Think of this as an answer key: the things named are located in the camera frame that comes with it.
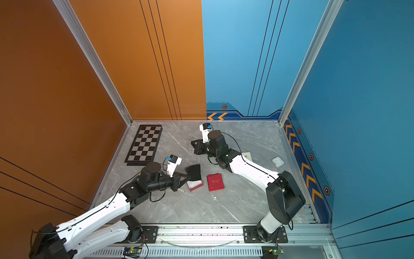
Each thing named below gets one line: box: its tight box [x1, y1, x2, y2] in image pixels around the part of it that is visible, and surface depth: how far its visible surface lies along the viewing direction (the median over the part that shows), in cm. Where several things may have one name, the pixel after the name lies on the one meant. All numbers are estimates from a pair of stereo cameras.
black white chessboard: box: [123, 124, 163, 166], surface depth 104 cm
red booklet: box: [207, 173, 225, 192], surface depth 91 cm
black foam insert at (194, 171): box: [184, 163, 202, 181], surface depth 76 cm
